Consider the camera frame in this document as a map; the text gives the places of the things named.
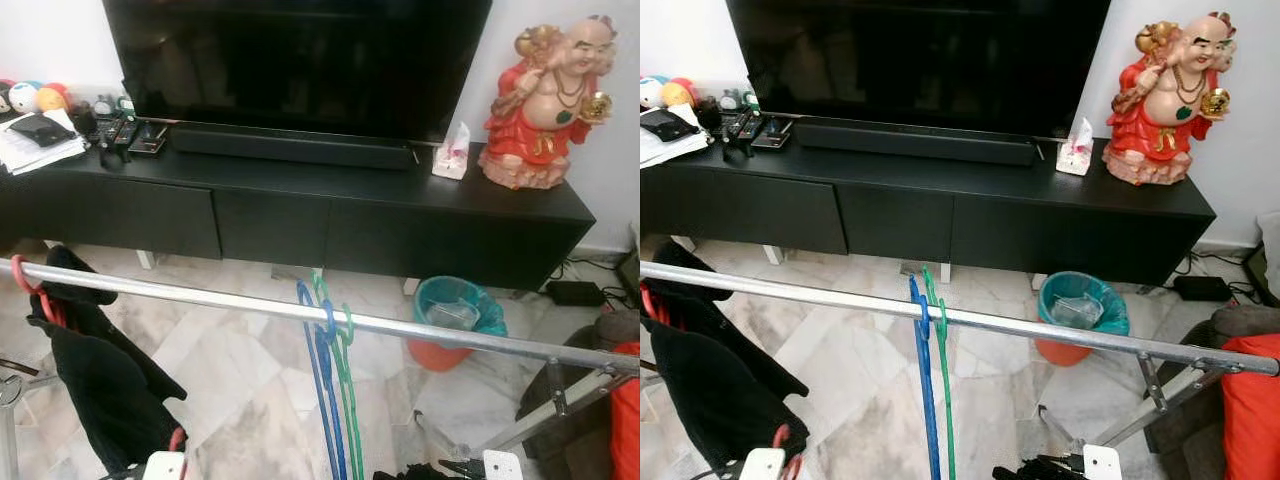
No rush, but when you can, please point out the black shirt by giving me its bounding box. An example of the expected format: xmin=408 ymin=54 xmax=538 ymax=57
xmin=373 ymin=462 xmax=471 ymax=480
xmin=992 ymin=455 xmax=1076 ymax=480

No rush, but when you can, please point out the green plastic hanger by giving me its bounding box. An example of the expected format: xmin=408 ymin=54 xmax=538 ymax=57
xmin=310 ymin=268 xmax=366 ymax=480
xmin=920 ymin=265 xmax=959 ymax=480

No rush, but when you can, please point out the black power adapter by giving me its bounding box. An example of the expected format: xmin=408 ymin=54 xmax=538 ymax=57
xmin=1172 ymin=275 xmax=1233 ymax=301
xmin=545 ymin=280 xmax=606 ymax=308

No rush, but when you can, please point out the white paper stack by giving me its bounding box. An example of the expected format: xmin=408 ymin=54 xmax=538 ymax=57
xmin=640 ymin=105 xmax=713 ymax=169
xmin=0 ymin=108 xmax=89 ymax=176

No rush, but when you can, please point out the black pouch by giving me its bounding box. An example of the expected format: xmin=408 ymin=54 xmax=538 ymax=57
xmin=642 ymin=108 xmax=701 ymax=143
xmin=8 ymin=113 xmax=76 ymax=148

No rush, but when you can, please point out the red laughing Buddha statue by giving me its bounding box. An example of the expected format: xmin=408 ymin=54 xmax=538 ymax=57
xmin=1103 ymin=12 xmax=1238 ymax=186
xmin=480 ymin=15 xmax=616 ymax=191

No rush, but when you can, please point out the black remote control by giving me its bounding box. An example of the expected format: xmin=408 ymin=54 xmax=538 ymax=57
xmin=95 ymin=113 xmax=138 ymax=156
xmin=722 ymin=110 xmax=766 ymax=151

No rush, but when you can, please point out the black tee green print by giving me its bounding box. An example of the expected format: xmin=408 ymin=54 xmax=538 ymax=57
xmin=27 ymin=245 xmax=189 ymax=476
xmin=645 ymin=240 xmax=811 ymax=471

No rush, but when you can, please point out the small black box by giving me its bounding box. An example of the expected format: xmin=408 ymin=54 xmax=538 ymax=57
xmin=755 ymin=115 xmax=796 ymax=151
xmin=128 ymin=120 xmax=169 ymax=157

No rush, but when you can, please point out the red cushion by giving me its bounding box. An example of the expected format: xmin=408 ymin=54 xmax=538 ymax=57
xmin=610 ymin=343 xmax=641 ymax=480
xmin=1220 ymin=335 xmax=1280 ymax=480

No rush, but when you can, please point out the white tissue pack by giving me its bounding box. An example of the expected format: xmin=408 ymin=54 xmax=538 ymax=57
xmin=432 ymin=122 xmax=471 ymax=181
xmin=1055 ymin=117 xmax=1094 ymax=177

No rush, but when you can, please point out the orange bin teal liner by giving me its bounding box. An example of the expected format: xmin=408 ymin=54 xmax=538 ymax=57
xmin=1035 ymin=270 xmax=1131 ymax=367
xmin=405 ymin=277 xmax=509 ymax=373

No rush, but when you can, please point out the black television cabinet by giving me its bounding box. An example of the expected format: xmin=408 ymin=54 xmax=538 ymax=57
xmin=0 ymin=140 xmax=596 ymax=291
xmin=640 ymin=135 xmax=1218 ymax=286

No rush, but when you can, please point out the black soundbar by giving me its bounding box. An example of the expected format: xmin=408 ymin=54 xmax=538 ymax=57
xmin=170 ymin=125 xmax=416 ymax=171
xmin=793 ymin=120 xmax=1041 ymax=167

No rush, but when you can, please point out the black flat screen television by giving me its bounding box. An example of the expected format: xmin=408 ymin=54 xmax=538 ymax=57
xmin=727 ymin=0 xmax=1113 ymax=141
xmin=103 ymin=0 xmax=494 ymax=143

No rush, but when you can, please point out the white lace covered side table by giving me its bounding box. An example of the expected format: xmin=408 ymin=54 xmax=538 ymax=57
xmin=1258 ymin=210 xmax=1280 ymax=301

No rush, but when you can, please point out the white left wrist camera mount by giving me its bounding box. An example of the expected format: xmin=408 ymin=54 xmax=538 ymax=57
xmin=143 ymin=450 xmax=188 ymax=480
xmin=738 ymin=447 xmax=786 ymax=480

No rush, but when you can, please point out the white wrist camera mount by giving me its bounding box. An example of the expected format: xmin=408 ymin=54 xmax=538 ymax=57
xmin=143 ymin=450 xmax=188 ymax=480
xmin=738 ymin=447 xmax=786 ymax=480
xmin=483 ymin=450 xmax=524 ymax=480
xmin=1083 ymin=443 xmax=1123 ymax=480

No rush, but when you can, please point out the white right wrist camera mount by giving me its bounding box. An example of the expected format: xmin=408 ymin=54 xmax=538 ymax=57
xmin=1083 ymin=443 xmax=1123 ymax=480
xmin=483 ymin=450 xmax=524 ymax=480

